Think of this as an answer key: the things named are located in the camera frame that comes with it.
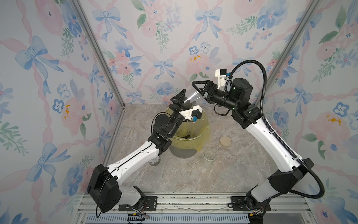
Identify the grey mesh trash bin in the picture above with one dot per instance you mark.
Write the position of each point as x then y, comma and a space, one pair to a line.
183, 148

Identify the translucent plastic container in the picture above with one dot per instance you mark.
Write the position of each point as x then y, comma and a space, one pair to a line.
192, 98

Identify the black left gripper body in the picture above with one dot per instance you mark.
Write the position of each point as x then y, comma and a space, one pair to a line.
175, 111

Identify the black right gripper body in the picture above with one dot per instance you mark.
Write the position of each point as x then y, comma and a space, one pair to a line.
216, 95

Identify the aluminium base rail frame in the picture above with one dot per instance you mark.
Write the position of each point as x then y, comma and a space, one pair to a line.
197, 208

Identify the yellow plastic bin liner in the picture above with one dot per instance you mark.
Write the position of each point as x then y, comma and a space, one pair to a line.
200, 131

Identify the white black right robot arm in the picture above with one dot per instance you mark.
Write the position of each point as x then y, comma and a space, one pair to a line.
290, 170

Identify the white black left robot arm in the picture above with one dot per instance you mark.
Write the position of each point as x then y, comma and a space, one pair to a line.
105, 186

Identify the beige round jar lid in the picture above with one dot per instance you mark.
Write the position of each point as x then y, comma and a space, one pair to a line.
225, 141

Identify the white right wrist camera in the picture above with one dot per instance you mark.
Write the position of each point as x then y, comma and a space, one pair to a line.
224, 82

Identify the small jar with grey lid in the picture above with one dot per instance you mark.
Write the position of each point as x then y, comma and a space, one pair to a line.
154, 162

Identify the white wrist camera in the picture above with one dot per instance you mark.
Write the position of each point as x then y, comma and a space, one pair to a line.
193, 114
224, 82

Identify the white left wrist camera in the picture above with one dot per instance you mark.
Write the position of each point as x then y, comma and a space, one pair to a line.
193, 114

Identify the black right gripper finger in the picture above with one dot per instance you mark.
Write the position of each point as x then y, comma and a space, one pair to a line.
202, 89
204, 82

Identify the glass jar with tea leaves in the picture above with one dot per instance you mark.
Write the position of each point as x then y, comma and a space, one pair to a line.
210, 155

